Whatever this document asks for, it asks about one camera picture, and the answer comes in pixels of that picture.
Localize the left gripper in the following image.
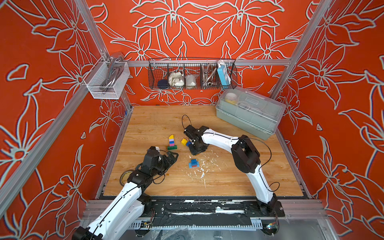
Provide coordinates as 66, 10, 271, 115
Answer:
150, 151, 179, 178

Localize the dark green lego plate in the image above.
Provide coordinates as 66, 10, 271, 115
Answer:
167, 145, 178, 151

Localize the light blue long lego brick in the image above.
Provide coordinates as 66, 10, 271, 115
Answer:
189, 162, 200, 169

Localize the teal blue lego brick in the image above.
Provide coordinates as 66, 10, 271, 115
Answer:
191, 159, 199, 168

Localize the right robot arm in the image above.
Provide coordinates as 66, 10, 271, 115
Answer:
184, 125, 278, 216

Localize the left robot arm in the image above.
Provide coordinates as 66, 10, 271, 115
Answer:
72, 146, 179, 240

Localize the yellow lego brick far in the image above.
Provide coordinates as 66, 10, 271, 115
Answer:
181, 139, 188, 146

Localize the tape roll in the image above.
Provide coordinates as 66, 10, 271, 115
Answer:
119, 170, 133, 187

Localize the grey lidded storage box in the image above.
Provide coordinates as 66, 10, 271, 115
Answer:
216, 87, 287, 140

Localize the white cloth in basket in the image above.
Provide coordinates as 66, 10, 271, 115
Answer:
168, 72, 185, 88

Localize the light blue box in basket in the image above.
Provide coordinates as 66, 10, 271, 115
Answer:
217, 60, 231, 86

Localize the clear plastic bin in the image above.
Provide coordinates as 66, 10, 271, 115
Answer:
85, 52, 130, 100

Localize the black wire basket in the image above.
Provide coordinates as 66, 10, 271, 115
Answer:
148, 57, 238, 90

